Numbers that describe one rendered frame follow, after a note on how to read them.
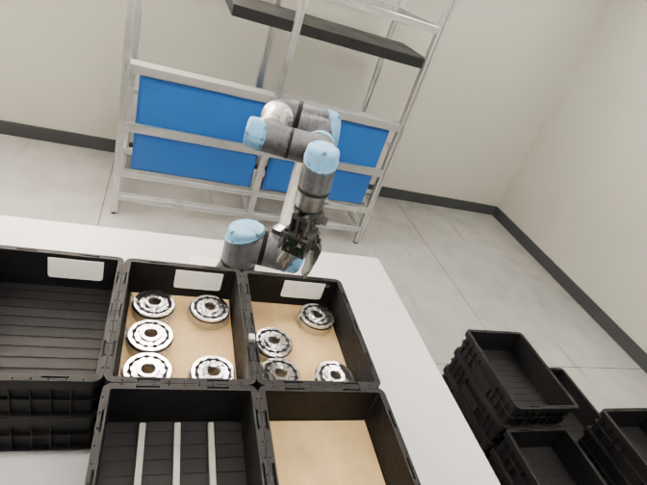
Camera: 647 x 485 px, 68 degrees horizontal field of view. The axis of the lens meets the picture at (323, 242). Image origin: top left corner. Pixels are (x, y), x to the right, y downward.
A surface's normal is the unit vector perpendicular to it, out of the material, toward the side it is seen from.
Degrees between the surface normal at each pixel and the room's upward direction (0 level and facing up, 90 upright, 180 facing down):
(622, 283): 90
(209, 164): 90
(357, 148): 90
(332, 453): 0
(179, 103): 90
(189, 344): 0
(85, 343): 0
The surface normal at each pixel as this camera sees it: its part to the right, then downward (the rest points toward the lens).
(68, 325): 0.29, -0.81
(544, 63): 0.23, 0.57
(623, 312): -0.93, -0.11
